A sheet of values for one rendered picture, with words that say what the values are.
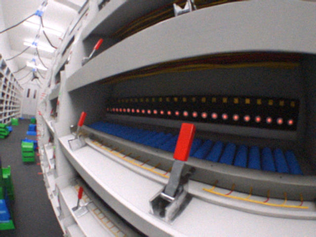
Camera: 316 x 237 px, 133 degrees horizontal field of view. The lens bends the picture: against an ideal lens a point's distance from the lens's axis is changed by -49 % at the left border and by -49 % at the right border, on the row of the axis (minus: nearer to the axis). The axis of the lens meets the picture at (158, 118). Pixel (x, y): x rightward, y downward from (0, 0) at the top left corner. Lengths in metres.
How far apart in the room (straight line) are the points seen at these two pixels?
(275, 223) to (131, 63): 0.24
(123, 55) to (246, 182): 0.21
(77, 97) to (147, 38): 0.39
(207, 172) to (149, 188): 0.07
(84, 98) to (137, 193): 0.41
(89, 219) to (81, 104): 0.37
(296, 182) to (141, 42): 0.23
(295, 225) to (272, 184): 0.05
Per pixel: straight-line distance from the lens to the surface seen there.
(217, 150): 0.21
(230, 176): 0.15
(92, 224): 0.40
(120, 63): 0.20
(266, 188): 0.16
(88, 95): 0.52
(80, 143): 0.34
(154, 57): 0.15
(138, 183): 0.18
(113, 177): 0.20
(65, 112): 0.49
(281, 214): 0.16
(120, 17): 0.48
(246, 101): 0.24
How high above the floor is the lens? 0.80
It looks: 2 degrees up
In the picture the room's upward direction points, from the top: 7 degrees clockwise
